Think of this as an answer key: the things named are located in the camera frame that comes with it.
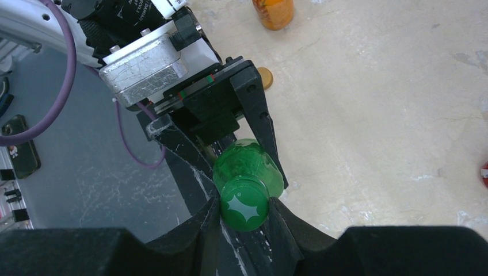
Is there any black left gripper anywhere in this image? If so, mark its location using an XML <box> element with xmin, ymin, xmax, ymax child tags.
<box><xmin>146</xmin><ymin>56</ymin><xmax>288</xmax><ymax>188</ymax></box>

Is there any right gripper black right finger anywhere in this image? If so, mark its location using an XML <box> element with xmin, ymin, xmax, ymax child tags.
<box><xmin>268</xmin><ymin>198</ymin><xmax>487</xmax><ymax>275</ymax></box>

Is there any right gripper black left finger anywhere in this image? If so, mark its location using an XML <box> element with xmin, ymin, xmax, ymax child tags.
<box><xmin>0</xmin><ymin>196</ymin><xmax>222</xmax><ymax>276</ymax></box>

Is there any green plastic bottle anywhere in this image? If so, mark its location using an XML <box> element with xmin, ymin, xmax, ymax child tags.
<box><xmin>212</xmin><ymin>139</ymin><xmax>284</xmax><ymax>197</ymax></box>

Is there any tea bottle with yellow-red label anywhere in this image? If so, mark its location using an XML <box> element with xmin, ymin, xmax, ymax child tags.
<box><xmin>480</xmin><ymin>162</ymin><xmax>488</xmax><ymax>188</ymax></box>

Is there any green bottle cap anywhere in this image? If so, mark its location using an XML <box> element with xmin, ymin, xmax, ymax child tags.
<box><xmin>220</xmin><ymin>175</ymin><xmax>270</xmax><ymax>232</ymax></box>

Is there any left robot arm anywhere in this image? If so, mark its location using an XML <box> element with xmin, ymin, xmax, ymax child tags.
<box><xmin>1</xmin><ymin>1</ymin><xmax>280</xmax><ymax>177</ymax></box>

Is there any orange bottle cap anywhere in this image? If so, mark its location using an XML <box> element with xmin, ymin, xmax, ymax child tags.
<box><xmin>257</xmin><ymin>67</ymin><xmax>274</xmax><ymax>90</ymax></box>

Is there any orange juice bottle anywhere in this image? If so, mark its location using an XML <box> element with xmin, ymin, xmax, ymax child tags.
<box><xmin>252</xmin><ymin>0</ymin><xmax>294</xmax><ymax>30</ymax></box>

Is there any black smartphone on floor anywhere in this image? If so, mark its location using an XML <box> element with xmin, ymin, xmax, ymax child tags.
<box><xmin>1</xmin><ymin>114</ymin><xmax>41</xmax><ymax>179</ymax></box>

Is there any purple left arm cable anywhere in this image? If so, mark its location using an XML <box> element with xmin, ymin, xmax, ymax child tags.
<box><xmin>0</xmin><ymin>0</ymin><xmax>167</xmax><ymax>171</ymax></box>

